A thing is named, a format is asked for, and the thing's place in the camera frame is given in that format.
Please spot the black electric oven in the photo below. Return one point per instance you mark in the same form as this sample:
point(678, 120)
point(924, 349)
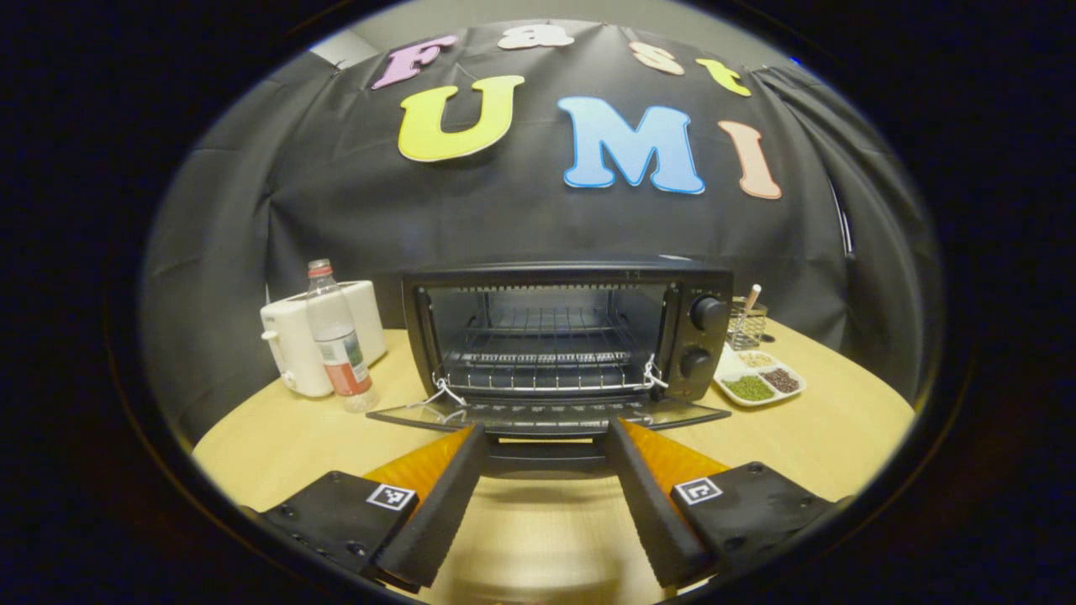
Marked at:
point(698, 336)

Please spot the red label plastic bottle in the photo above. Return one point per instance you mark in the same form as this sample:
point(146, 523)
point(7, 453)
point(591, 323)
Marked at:
point(336, 344)

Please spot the white toaster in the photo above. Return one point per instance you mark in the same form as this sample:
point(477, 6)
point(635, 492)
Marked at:
point(286, 336)

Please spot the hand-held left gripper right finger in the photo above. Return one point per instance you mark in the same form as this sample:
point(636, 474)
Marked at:
point(651, 508)

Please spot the pile of green beans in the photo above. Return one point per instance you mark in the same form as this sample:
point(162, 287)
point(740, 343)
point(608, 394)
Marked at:
point(748, 388)

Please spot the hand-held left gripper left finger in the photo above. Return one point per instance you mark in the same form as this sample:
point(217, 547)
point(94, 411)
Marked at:
point(437, 517)

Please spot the pile of pale beans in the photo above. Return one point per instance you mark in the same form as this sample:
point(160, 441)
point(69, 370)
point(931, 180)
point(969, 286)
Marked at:
point(756, 359)

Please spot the black backdrop cloth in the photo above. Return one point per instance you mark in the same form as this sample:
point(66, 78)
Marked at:
point(521, 223)

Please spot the white divided dish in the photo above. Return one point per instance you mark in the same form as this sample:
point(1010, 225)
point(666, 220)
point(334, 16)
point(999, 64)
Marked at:
point(731, 370)

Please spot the pen in holder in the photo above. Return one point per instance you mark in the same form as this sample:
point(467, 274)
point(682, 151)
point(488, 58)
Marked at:
point(751, 298)

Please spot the pile of red beans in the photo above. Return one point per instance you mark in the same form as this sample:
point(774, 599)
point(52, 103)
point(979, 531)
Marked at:
point(782, 381)

